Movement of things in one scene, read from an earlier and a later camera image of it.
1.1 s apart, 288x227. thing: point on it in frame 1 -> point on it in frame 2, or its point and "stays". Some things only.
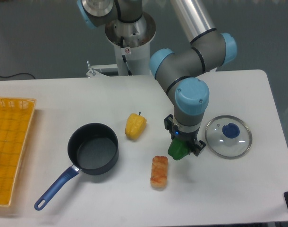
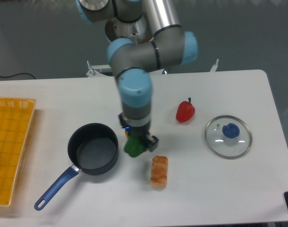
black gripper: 190,137 -> 142,130
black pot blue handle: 94,149 stays
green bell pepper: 178,149 -> 134,146
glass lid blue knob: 228,137 stays
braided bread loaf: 159,170 stays
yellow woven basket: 12,120 stays
